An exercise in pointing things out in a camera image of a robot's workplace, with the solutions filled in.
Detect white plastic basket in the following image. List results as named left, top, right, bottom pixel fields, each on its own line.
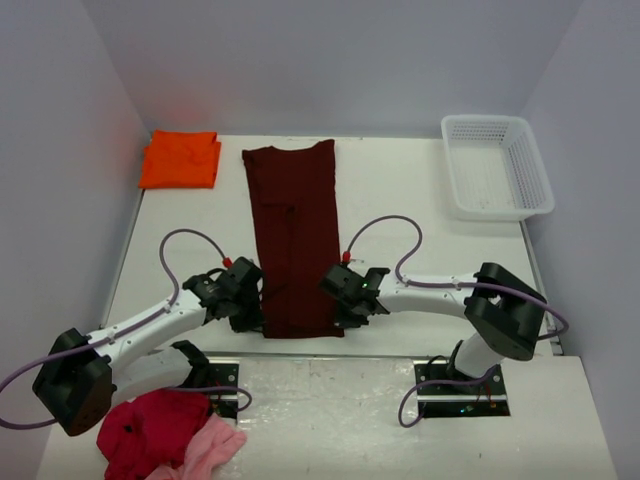
left=441, top=114, right=555, bottom=222

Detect crimson crumpled t-shirt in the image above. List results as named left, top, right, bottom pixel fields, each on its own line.
left=96, top=390, right=210, bottom=479

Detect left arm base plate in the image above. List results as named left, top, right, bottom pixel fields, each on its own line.
left=206, top=358, right=239, bottom=421

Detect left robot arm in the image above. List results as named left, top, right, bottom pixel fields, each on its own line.
left=32, top=257, right=264, bottom=436

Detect orange folded t-shirt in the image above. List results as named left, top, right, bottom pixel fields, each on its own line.
left=138, top=130, right=221, bottom=189

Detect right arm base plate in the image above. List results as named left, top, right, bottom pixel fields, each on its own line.
left=416, top=366, right=511, bottom=419

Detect pink crumpled t-shirt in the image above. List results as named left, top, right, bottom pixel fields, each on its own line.
left=147, top=415, right=247, bottom=480

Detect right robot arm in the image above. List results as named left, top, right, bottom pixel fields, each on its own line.
left=320, top=262, right=546, bottom=383

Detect dark red t-shirt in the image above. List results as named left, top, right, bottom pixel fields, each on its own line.
left=242, top=139, right=344, bottom=339

